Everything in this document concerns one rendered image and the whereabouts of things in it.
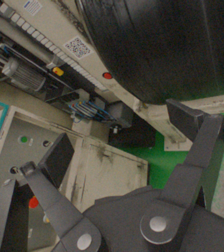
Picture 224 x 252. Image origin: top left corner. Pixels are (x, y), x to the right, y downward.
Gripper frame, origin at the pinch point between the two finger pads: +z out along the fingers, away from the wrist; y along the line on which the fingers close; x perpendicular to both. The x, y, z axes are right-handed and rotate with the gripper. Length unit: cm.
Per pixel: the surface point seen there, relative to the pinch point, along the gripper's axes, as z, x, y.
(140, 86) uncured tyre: 17.1, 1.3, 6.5
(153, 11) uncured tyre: 8.7, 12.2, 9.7
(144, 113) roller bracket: 47, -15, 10
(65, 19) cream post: 32.3, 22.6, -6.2
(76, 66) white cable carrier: 49, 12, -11
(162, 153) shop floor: 111, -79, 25
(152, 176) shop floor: 103, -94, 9
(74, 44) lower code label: 38.6, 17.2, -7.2
